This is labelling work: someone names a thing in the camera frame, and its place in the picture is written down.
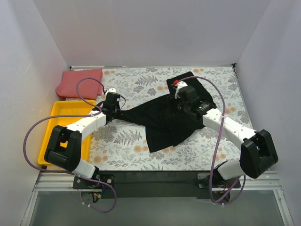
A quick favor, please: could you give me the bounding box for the black t shirt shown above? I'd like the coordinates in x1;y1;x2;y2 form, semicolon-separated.
117;72;216;153

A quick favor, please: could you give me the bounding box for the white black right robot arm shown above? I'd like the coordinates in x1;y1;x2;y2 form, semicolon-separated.
175;81;278;187

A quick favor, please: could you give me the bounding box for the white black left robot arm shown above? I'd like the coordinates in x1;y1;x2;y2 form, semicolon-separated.
44;89;121;188

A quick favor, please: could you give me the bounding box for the folded red t shirt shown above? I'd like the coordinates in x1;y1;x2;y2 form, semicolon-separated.
55;68;103;100

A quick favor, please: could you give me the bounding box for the yellow plastic tray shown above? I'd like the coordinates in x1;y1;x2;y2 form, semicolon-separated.
37;100;95;169

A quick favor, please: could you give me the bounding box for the floral table mat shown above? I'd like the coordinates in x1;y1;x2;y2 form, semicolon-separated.
64;66;266;171

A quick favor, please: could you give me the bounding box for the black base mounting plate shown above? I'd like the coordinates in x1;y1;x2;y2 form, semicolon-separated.
72;169;242;200

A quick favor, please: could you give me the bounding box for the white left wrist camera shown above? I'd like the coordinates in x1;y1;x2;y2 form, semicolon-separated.
103;88;116;95

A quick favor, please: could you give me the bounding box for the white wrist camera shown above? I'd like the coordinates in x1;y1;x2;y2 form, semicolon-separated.
103;88;116;95
174;80;188;99

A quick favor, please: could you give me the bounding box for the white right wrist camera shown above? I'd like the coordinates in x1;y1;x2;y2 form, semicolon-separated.
174;80;188;99

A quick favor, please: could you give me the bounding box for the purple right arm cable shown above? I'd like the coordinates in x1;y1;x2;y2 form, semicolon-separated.
177;75;247;205

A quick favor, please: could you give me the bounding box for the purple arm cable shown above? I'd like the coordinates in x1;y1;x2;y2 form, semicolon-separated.
23;77;118;214
177;75;247;205

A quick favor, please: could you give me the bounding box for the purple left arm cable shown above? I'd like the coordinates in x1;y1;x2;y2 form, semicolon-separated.
23;77;118;214

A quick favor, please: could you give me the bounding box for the aluminium frame rail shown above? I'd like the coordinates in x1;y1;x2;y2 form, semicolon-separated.
21;171;76;226

